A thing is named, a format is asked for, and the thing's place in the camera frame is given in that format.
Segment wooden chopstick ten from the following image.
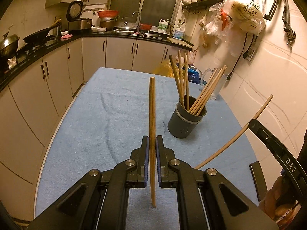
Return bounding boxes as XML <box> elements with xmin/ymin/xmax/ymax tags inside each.
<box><xmin>195</xmin><ymin>94</ymin><xmax>274</xmax><ymax>169</ymax></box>

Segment wooden chopstick one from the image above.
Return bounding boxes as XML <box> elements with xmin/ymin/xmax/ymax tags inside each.
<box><xmin>178</xmin><ymin>50</ymin><xmax>184</xmax><ymax>101</ymax></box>

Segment wooden chopstick nine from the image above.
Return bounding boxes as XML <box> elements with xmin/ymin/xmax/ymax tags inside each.
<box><xmin>149</xmin><ymin>76</ymin><xmax>157</xmax><ymax>208</ymax></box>

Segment wooden chopstick five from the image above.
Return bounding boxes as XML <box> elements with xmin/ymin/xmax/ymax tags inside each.
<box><xmin>191</xmin><ymin>65</ymin><xmax>228</xmax><ymax>114</ymax></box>

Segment wooden chopstick seven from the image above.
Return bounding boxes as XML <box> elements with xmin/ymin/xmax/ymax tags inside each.
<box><xmin>183</xmin><ymin>52</ymin><xmax>189</xmax><ymax>95</ymax></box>

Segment wooden chopstick four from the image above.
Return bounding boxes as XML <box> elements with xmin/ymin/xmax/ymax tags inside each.
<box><xmin>169</xmin><ymin>55</ymin><xmax>184</xmax><ymax>106</ymax></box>

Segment wooden chopstick three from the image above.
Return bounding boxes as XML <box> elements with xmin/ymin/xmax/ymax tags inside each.
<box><xmin>184</xmin><ymin>53</ymin><xmax>190</xmax><ymax>111</ymax></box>

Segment wooden chopstick six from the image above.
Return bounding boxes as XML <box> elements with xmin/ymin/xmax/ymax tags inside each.
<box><xmin>195</xmin><ymin>66</ymin><xmax>227</xmax><ymax>116</ymax></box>

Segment wooden chopstick two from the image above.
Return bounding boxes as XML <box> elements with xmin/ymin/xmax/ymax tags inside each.
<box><xmin>189</xmin><ymin>68</ymin><xmax>218</xmax><ymax>114</ymax></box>

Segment kitchen base cabinets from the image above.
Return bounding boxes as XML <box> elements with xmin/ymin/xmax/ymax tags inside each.
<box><xmin>1</xmin><ymin>34</ymin><xmax>189</xmax><ymax>221</ymax></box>

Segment kitchen faucet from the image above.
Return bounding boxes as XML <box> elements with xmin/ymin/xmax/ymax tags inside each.
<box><xmin>132</xmin><ymin>10</ymin><xmax>142</xmax><ymax>33</ymax></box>

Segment person right hand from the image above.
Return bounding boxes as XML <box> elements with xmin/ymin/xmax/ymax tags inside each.
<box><xmin>258</xmin><ymin>176</ymin><xmax>295</xmax><ymax>221</ymax></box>

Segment black phone on table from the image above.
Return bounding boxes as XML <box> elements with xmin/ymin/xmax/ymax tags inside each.
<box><xmin>249</xmin><ymin>161</ymin><xmax>267</xmax><ymax>202</ymax></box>

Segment blue table cloth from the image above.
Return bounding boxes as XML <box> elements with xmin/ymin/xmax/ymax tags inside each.
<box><xmin>35</xmin><ymin>67</ymin><xmax>259</xmax><ymax>229</ymax></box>

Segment dark utensil holder cup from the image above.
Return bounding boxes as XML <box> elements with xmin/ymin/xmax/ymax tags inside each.
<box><xmin>168</xmin><ymin>96</ymin><xmax>207</xmax><ymax>139</ymax></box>

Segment clear glass mug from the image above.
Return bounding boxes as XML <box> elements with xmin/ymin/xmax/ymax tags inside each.
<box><xmin>200</xmin><ymin>65</ymin><xmax>227</xmax><ymax>100</ymax></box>

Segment blue plastic bag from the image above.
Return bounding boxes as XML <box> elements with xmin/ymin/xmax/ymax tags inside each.
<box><xmin>188</xmin><ymin>65</ymin><xmax>202</xmax><ymax>85</ymax></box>

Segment yellow plastic bag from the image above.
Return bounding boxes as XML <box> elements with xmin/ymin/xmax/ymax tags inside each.
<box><xmin>153</xmin><ymin>61</ymin><xmax>174</xmax><ymax>78</ymax></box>

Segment wooden cutting board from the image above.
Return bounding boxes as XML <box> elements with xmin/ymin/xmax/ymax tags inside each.
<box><xmin>167</xmin><ymin>37</ymin><xmax>193</xmax><ymax>48</ymax></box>

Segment hanging white plastic bag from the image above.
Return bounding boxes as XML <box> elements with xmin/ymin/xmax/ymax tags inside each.
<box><xmin>223</xmin><ymin>0</ymin><xmax>266</xmax><ymax>35</ymax></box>

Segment blue label bottle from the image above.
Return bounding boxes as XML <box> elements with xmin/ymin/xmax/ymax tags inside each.
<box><xmin>173</xmin><ymin>25</ymin><xmax>185</xmax><ymax>40</ymax></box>

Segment black frying pan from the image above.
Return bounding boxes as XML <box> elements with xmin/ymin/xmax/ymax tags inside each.
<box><xmin>23</xmin><ymin>18</ymin><xmax>61</xmax><ymax>44</ymax></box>

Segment metal pot with lid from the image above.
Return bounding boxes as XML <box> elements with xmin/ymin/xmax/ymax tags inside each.
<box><xmin>100</xmin><ymin>17</ymin><xmax>117</xmax><ymax>31</ymax></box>

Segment green label detergent jug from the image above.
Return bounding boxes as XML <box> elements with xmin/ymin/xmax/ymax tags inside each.
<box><xmin>157</xmin><ymin>19</ymin><xmax>169</xmax><ymax>33</ymax></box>

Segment red basin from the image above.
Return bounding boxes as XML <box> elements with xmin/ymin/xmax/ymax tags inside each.
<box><xmin>98</xmin><ymin>10</ymin><xmax>119</xmax><ymax>19</ymax></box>

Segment rice cooker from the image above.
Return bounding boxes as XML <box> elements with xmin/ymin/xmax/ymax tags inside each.
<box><xmin>66</xmin><ymin>0</ymin><xmax>92</xmax><ymax>32</ymax></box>

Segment black power cable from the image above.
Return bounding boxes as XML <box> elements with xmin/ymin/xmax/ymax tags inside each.
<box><xmin>226</xmin><ymin>32</ymin><xmax>248</xmax><ymax>81</ymax></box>

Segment black wall shelf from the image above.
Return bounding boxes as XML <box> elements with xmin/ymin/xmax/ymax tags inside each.
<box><xmin>182</xmin><ymin>0</ymin><xmax>223</xmax><ymax>12</ymax></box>

